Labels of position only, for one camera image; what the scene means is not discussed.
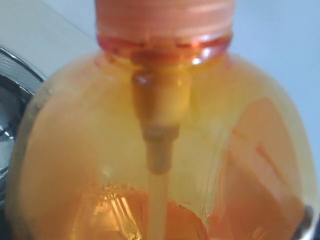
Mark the orange soap pump bottle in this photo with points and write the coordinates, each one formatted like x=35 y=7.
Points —
x=162 y=134

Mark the steel mesh strainer basket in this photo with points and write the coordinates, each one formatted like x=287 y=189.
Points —
x=18 y=83

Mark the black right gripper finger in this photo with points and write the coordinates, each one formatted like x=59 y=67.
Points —
x=305 y=223

